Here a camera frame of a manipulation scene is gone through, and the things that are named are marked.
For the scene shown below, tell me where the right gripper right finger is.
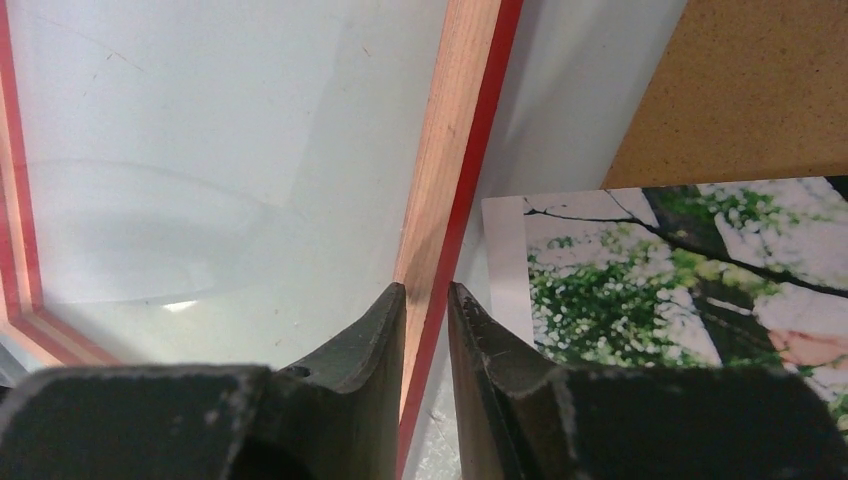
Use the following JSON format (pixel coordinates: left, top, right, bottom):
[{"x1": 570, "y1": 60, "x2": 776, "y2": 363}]
[{"x1": 448, "y1": 283, "x2": 847, "y2": 479}]

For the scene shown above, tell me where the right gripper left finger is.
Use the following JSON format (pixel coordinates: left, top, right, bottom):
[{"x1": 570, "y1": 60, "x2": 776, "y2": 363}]
[{"x1": 1, "y1": 283, "x2": 406, "y2": 479}]

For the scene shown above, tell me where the colourful printed photo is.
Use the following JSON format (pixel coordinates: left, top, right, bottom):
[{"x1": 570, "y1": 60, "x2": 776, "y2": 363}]
[{"x1": 482, "y1": 176, "x2": 847, "y2": 431}]

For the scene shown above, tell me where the clear acrylic sheet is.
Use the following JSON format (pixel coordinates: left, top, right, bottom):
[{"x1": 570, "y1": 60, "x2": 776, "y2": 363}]
[{"x1": 7, "y1": 1, "x2": 446, "y2": 367}]

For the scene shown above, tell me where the orange wooden picture frame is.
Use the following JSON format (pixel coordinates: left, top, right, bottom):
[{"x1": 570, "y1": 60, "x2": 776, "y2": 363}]
[{"x1": 1, "y1": 1, "x2": 521, "y2": 468}]

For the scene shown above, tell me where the brown cardboard backing board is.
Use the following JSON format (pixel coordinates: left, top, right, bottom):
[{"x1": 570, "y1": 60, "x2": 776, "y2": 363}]
[{"x1": 604, "y1": 1, "x2": 847, "y2": 188}]

